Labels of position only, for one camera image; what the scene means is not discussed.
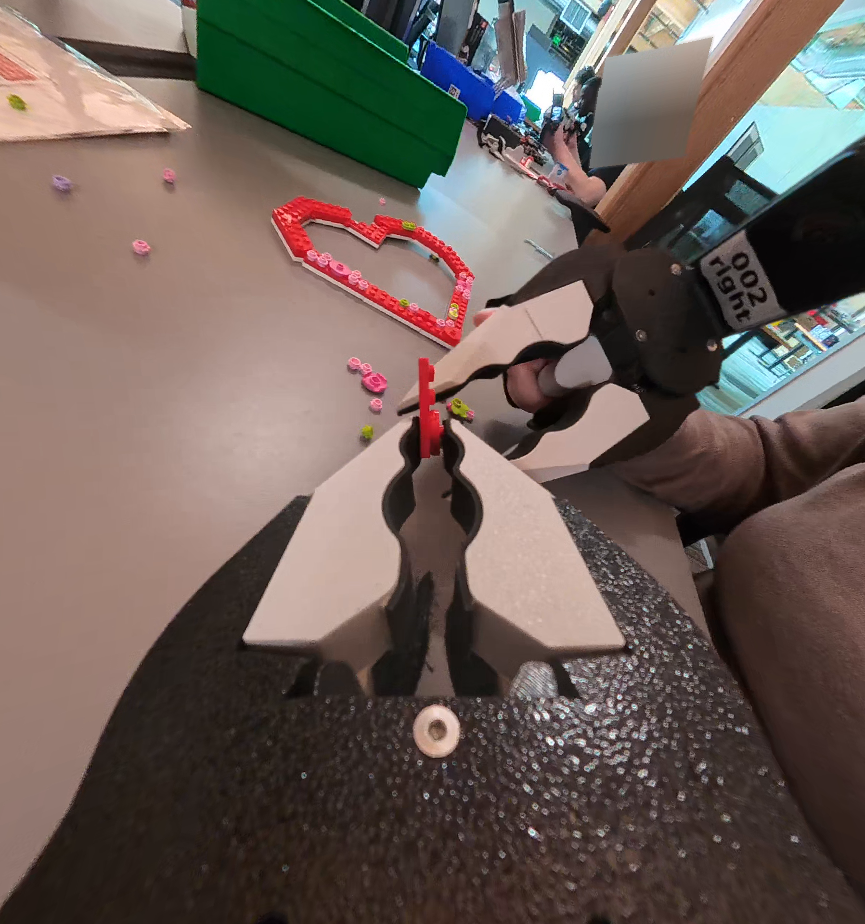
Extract lego instruction booklet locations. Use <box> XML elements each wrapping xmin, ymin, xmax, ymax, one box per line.
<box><xmin>0</xmin><ymin>0</ymin><xmax>192</xmax><ymax>145</ymax></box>

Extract red lego plate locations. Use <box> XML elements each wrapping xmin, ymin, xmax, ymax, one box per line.
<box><xmin>416</xmin><ymin>357</ymin><xmax>446</xmax><ymax>461</ymax></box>

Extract person's torso in brown sweater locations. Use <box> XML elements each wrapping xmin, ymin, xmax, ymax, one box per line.
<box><xmin>710</xmin><ymin>448</ymin><xmax>865</xmax><ymax>924</ymax></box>

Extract red heart lego frame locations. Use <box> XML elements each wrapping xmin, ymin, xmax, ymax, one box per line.
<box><xmin>271</xmin><ymin>195</ymin><xmax>476</xmax><ymax>349</ymax></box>

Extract scattered small lego pieces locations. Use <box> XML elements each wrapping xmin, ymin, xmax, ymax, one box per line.
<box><xmin>346</xmin><ymin>354</ymin><xmax>477</xmax><ymax>443</ymax></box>

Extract wooden support post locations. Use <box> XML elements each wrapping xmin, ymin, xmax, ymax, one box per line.
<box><xmin>597</xmin><ymin>0</ymin><xmax>846</xmax><ymax>226</ymax></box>

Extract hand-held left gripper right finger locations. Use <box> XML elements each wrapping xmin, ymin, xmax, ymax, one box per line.
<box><xmin>441</xmin><ymin>417</ymin><xmax>628</xmax><ymax>697</ymax></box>

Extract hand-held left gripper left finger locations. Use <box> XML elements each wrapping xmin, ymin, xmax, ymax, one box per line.
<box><xmin>242</xmin><ymin>417</ymin><xmax>437</xmax><ymax>697</ymax></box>

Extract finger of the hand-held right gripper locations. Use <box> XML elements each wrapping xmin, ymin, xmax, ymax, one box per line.
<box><xmin>503</xmin><ymin>383</ymin><xmax>653</xmax><ymax>474</ymax></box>
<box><xmin>396</xmin><ymin>278</ymin><xmax>607</xmax><ymax>416</ymax></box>

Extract blue plastic bin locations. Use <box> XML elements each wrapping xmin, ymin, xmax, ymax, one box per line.
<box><xmin>421</xmin><ymin>39</ymin><xmax>527</xmax><ymax>121</ymax></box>

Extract person's right hand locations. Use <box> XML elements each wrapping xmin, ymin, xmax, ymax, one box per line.
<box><xmin>506</xmin><ymin>358</ymin><xmax>572</xmax><ymax>428</ymax></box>

